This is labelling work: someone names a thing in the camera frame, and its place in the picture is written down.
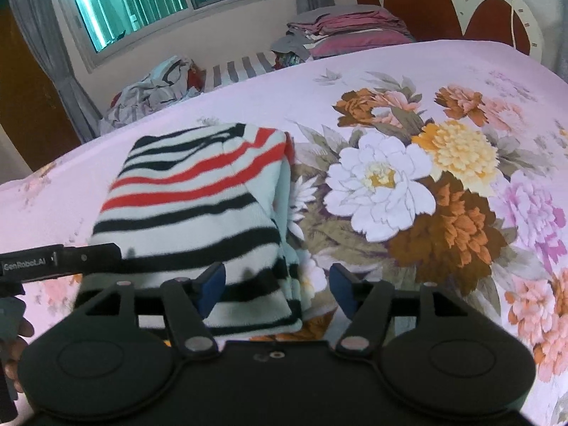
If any person's left hand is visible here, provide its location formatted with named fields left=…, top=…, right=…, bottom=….
left=4, top=318, right=35, bottom=404

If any brown and white headboard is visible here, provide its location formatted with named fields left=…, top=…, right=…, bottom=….
left=354, top=0, right=548, bottom=65

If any pink floral bedsheet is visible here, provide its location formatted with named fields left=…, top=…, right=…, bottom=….
left=0, top=39, right=568, bottom=426

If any window with teal blinds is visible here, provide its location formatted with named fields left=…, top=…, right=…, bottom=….
left=48, top=0, right=299, bottom=72

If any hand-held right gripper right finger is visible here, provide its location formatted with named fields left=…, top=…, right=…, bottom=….
left=329, top=263, right=481, bottom=359

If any grey white striped sheet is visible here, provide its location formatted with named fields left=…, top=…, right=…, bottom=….
left=203, top=50, right=277, bottom=93

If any stack of folded bedding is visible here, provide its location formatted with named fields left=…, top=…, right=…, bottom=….
left=270, top=4, right=417, bottom=71

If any long grey curtain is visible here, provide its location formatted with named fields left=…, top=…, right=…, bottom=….
left=0, top=0, right=104, bottom=143

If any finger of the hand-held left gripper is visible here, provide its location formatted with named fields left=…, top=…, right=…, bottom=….
left=58, top=242, right=124, bottom=277

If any pile of crumpled clothes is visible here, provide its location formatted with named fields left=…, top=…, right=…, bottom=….
left=98, top=54, right=208, bottom=135

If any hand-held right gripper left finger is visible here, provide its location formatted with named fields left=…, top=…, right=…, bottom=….
left=75, top=262, right=228, bottom=359

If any brown wooden door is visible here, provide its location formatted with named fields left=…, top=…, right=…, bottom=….
left=0, top=6, right=83, bottom=173

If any white black red striped shirt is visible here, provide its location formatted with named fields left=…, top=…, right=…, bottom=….
left=88, top=122, right=306, bottom=334

